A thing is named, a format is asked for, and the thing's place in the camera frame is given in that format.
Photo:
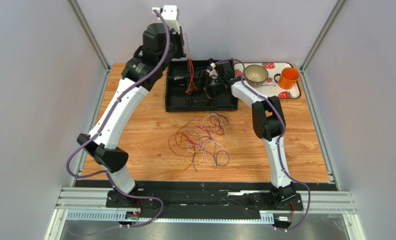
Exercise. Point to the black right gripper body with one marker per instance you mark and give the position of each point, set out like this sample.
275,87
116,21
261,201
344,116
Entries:
210,84

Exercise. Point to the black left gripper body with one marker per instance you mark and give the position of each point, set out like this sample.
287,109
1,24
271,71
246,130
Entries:
175,50

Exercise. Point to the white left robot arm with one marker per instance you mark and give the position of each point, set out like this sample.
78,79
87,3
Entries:
101,143

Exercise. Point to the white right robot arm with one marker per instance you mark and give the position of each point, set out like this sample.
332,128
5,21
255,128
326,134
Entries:
268,121

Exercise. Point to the beige ceramic bowl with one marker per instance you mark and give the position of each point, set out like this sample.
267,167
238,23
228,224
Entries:
255,75

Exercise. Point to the black compartment organizer tray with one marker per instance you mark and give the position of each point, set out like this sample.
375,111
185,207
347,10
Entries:
185,89

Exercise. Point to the strawberry print serving tray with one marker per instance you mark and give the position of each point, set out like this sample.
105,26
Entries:
270,87

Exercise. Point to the orange mug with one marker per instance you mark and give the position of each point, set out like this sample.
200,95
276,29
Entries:
287,78

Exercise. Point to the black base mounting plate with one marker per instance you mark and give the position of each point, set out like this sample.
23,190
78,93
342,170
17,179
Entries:
202,199

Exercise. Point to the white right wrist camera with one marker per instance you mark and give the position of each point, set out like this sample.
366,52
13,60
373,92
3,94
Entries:
212,72

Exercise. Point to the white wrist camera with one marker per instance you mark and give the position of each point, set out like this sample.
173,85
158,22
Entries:
170,14
212,72

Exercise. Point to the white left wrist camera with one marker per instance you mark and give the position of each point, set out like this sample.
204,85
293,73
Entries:
170,14

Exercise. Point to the aluminium corner frame post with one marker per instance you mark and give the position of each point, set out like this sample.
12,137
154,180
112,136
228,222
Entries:
82,20

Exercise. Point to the right aluminium corner post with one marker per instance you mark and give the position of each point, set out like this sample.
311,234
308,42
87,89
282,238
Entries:
333,16

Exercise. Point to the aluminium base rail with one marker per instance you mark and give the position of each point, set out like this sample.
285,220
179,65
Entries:
90,204

